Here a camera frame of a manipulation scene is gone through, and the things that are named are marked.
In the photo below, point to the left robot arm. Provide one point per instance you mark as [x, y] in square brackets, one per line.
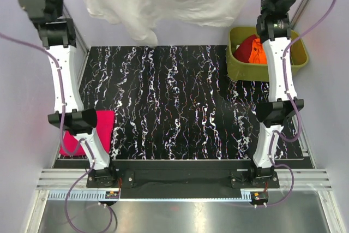
[77, 125]

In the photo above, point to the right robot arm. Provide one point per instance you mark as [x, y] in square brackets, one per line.
[273, 28]

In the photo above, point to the orange t-shirt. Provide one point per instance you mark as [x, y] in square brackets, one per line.
[257, 55]

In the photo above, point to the dark red t-shirt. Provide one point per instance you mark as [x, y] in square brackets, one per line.
[242, 52]

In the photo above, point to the olive green plastic bin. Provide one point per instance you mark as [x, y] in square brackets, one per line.
[241, 71]

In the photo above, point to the folded pink t-shirt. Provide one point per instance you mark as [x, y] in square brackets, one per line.
[106, 119]

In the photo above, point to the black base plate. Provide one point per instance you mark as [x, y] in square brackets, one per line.
[183, 179]

